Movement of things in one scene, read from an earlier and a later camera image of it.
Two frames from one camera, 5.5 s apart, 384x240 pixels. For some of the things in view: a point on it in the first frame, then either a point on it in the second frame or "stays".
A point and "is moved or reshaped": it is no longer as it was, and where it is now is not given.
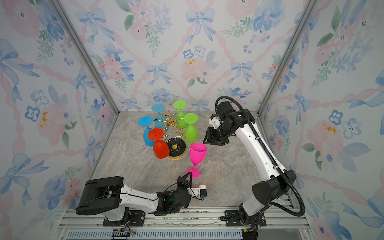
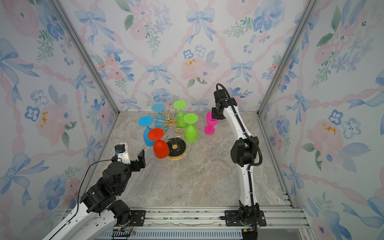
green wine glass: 180,105 stays
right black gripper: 211,139 to 213,114
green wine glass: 191,130 stays
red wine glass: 161,149 stays
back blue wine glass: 160,122 stays
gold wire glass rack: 176,145 stays
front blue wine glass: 146,121 stays
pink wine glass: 197,152 is moved or reshaped
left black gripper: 183,180 to 142,163
